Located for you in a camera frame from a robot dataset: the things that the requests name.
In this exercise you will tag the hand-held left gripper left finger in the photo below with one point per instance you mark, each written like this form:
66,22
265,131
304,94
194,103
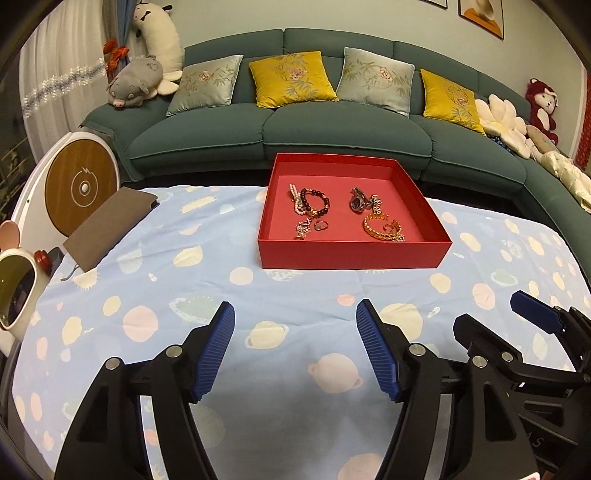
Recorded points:
214,350

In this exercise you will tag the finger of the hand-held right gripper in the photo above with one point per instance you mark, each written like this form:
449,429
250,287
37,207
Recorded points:
489,341
535,309

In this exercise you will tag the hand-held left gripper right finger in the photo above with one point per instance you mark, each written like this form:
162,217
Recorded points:
376,346

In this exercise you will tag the red cardboard box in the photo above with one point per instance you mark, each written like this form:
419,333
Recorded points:
351,256

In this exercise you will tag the gold flower brooch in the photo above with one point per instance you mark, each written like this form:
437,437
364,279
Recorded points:
304,228

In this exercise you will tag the silver metal watch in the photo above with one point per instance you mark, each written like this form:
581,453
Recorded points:
358,201

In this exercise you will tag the blue planet-print tablecloth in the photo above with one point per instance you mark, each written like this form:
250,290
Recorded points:
138,286

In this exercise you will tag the cream quilted cushion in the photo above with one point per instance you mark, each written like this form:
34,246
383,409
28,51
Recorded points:
568,177

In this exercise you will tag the brown pouch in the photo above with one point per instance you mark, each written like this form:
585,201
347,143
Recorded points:
106,226

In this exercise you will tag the small beige plush cushion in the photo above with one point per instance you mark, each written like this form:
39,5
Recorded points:
538,138

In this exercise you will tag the cream flower cushion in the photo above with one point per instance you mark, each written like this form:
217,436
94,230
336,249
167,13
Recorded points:
501,120

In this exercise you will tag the red plush monkey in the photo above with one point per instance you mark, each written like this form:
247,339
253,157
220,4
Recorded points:
542,106

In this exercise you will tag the cream mirror with ears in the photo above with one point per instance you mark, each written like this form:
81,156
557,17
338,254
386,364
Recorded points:
9,295

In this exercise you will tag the round white wooden-faced appliance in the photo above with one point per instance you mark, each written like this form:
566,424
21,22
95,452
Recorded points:
78,184

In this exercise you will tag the green sofa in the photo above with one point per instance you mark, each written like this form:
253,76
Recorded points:
323,129

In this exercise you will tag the yellow embroidered cushion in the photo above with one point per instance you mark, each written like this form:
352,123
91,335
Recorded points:
450,99
291,78

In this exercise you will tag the grey-green embroidered cushion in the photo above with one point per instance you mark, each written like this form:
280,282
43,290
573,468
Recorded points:
203,85
374,78

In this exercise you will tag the white curtain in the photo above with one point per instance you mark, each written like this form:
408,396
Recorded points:
51,124

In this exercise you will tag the grey plush pig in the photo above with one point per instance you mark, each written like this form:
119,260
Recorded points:
138,76

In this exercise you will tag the orange framed picture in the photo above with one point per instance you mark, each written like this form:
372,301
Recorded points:
480,14

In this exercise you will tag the silver tinsel garland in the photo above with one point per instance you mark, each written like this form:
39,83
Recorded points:
60,83

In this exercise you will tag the red bow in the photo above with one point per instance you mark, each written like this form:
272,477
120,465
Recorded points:
115,53

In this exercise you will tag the white plush toy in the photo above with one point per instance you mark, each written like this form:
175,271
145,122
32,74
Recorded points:
159,41

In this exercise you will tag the red wall hanging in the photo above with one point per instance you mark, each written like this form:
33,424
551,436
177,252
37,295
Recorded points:
582,129

